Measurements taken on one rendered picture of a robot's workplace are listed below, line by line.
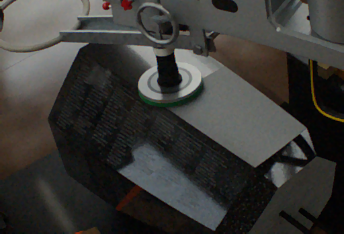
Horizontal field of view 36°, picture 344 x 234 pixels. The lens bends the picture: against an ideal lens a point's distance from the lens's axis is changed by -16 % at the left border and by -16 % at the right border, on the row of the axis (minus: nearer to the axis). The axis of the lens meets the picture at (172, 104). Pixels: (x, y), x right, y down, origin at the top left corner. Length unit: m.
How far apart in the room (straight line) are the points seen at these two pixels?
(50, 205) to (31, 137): 0.62
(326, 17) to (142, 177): 0.93
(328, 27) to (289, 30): 0.15
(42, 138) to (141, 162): 1.41
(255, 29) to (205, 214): 0.60
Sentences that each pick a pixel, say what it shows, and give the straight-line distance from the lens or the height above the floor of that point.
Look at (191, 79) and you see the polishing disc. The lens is 2.07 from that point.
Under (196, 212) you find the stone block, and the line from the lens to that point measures 1.88.
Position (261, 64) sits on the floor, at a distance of 3.61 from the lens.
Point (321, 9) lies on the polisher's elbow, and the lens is 1.48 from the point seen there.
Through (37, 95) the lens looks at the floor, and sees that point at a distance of 3.76.
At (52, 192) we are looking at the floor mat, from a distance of 3.01.
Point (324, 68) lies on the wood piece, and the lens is 2.14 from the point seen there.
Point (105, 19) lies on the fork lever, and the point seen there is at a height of 1.02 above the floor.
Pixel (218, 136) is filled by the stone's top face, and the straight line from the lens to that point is 1.88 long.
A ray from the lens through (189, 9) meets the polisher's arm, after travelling 1.72.
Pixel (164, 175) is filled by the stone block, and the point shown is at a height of 0.69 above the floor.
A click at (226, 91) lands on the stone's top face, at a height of 0.82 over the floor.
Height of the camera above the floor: 2.06
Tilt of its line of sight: 38 degrees down
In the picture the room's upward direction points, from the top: 10 degrees counter-clockwise
